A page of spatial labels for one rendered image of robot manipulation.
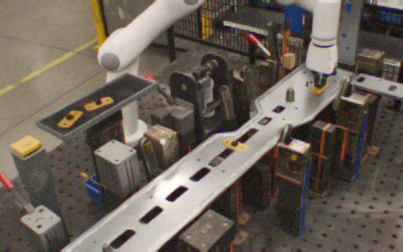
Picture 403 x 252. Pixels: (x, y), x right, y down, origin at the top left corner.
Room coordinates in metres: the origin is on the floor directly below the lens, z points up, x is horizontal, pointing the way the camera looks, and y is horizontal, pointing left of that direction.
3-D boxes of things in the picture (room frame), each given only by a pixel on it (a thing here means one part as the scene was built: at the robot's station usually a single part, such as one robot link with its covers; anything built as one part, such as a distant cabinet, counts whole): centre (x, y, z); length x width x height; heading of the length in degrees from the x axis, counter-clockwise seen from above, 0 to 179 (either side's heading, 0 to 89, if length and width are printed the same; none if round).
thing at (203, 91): (1.39, -0.02, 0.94); 0.18 x 0.13 x 0.49; 138
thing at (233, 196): (1.11, -0.06, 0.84); 0.17 x 0.06 x 0.29; 48
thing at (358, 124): (1.34, -0.54, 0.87); 0.12 x 0.09 x 0.35; 48
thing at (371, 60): (1.64, -0.70, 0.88); 0.08 x 0.08 x 0.36; 48
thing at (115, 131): (1.23, 0.29, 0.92); 0.10 x 0.08 x 0.45; 138
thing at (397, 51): (1.98, -0.56, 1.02); 0.90 x 0.22 x 0.03; 48
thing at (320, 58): (1.49, -0.46, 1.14); 0.10 x 0.07 x 0.11; 48
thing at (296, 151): (1.11, -0.28, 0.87); 0.12 x 0.09 x 0.35; 48
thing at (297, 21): (1.96, -0.58, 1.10); 0.30 x 0.17 x 0.13; 43
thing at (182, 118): (1.28, 0.06, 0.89); 0.13 x 0.11 x 0.38; 48
